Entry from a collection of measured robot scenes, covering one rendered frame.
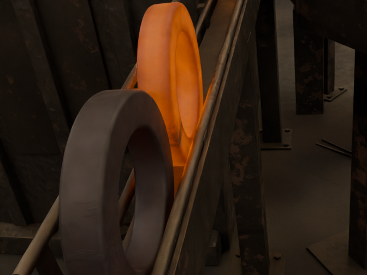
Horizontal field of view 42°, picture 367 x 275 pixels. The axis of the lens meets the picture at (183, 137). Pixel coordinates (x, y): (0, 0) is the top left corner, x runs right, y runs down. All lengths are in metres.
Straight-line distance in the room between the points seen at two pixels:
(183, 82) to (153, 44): 0.15
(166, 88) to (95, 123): 0.13
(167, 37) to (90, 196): 0.21
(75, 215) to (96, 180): 0.03
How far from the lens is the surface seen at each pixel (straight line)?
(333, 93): 2.00
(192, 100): 0.61
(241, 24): 0.80
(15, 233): 1.44
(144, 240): 0.46
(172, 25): 0.50
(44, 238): 0.39
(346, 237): 1.31
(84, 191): 0.33
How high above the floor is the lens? 0.90
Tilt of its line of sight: 30 degrees down
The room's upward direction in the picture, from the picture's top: 10 degrees counter-clockwise
